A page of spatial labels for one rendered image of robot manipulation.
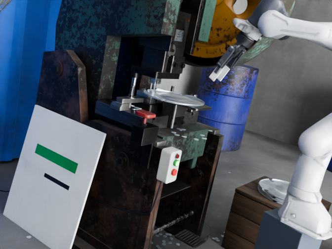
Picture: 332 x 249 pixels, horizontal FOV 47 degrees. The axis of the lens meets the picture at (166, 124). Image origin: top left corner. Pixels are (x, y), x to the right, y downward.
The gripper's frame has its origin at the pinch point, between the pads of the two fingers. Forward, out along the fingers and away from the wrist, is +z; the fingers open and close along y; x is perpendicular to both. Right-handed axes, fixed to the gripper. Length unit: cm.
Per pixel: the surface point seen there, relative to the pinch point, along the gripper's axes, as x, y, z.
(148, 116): -2.6, -38.6, 19.0
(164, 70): 18.8, -8.4, 13.5
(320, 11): 71, 328, -42
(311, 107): 1, 327, 48
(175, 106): 4.2, -8.0, 22.6
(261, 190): -45, 35, 40
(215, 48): 21.6, 30.1, -0.2
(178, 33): 26.4, -3.3, -2.1
